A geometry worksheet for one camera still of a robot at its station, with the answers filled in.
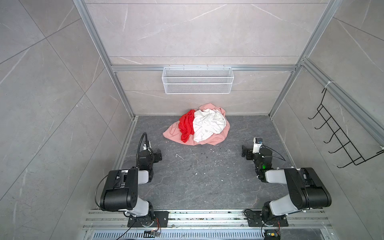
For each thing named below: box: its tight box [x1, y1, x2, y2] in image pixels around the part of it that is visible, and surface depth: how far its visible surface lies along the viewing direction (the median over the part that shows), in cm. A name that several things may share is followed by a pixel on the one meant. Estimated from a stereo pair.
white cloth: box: [192, 109, 227, 143], surface depth 104 cm
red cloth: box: [178, 109, 195, 143], surface depth 103 cm
